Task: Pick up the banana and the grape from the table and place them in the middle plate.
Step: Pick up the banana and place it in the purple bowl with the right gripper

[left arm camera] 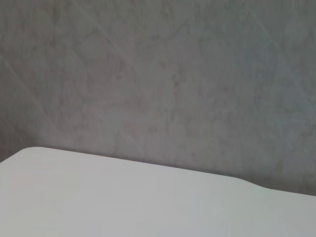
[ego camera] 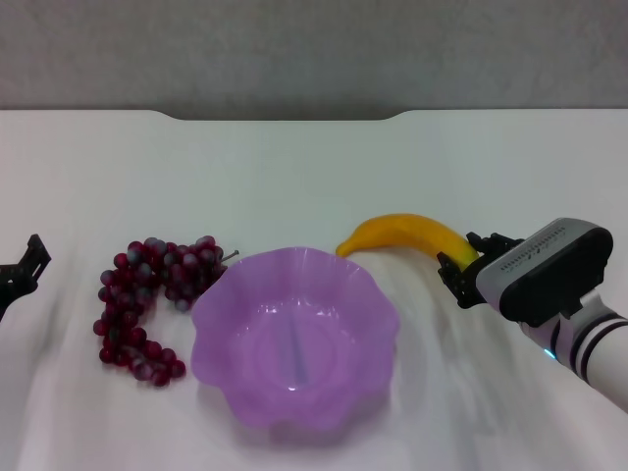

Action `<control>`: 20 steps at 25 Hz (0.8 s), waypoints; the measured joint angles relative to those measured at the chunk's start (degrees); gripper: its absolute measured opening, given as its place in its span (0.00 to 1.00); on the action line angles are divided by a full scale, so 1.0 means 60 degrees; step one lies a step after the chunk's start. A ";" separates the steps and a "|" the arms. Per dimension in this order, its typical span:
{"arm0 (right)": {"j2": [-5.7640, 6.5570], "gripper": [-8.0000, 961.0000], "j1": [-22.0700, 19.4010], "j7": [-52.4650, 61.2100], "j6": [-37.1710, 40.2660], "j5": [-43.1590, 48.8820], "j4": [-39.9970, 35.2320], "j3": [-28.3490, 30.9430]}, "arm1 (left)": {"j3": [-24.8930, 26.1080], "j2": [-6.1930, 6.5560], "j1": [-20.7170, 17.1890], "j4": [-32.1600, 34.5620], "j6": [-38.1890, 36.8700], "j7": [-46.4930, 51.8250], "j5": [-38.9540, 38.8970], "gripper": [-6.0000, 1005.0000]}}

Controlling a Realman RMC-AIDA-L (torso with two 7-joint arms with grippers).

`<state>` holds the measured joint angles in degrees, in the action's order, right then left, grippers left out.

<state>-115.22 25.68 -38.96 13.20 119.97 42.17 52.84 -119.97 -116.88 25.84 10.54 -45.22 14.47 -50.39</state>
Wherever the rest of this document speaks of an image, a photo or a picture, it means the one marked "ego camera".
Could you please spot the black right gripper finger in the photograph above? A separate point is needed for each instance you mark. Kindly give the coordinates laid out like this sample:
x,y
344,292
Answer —
x,y
458,284
490,244

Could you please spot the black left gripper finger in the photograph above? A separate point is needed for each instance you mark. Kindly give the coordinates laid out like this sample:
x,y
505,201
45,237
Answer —
x,y
35,260

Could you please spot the yellow banana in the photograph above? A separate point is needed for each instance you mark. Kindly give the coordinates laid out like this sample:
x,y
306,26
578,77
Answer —
x,y
407,230

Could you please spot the dark red grape bunch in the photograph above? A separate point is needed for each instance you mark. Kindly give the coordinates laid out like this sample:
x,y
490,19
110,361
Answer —
x,y
142,275

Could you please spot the purple wavy plastic bowl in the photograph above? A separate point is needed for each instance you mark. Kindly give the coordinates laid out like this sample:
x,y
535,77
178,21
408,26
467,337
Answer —
x,y
294,314

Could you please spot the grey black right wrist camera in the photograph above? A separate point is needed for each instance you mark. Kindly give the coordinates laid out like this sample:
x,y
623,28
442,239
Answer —
x,y
549,275

